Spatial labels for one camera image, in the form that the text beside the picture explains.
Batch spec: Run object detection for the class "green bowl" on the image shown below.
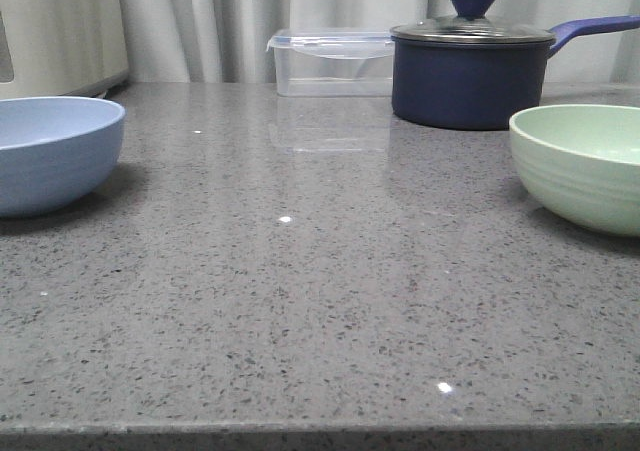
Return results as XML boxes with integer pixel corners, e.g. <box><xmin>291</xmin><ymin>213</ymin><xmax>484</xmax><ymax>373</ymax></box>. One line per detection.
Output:
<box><xmin>509</xmin><ymin>104</ymin><xmax>639</xmax><ymax>237</ymax></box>

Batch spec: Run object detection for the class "blue bowl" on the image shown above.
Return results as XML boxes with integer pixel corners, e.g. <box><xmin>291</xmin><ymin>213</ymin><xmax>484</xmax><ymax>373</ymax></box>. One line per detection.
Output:
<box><xmin>1</xmin><ymin>96</ymin><xmax>126</xmax><ymax>218</ymax></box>

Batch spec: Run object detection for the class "clear plastic food container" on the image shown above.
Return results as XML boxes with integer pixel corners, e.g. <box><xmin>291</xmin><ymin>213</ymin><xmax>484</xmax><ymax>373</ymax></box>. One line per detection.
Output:
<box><xmin>267</xmin><ymin>28</ymin><xmax>395</xmax><ymax>97</ymax></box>

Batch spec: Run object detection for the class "dark blue saucepan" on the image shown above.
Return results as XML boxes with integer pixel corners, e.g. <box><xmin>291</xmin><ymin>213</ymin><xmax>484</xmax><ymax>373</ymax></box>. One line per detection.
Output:
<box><xmin>391</xmin><ymin>16</ymin><xmax>639</xmax><ymax>130</ymax></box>

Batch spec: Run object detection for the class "glass lid with blue knob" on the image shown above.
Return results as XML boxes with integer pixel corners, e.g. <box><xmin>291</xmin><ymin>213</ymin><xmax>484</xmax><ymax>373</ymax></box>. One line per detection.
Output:
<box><xmin>390</xmin><ymin>0</ymin><xmax>554</xmax><ymax>44</ymax></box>

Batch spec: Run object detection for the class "cream toaster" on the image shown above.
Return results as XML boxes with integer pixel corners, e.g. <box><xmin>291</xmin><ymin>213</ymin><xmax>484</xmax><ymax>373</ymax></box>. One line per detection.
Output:
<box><xmin>1</xmin><ymin>0</ymin><xmax>129</xmax><ymax>99</ymax></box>

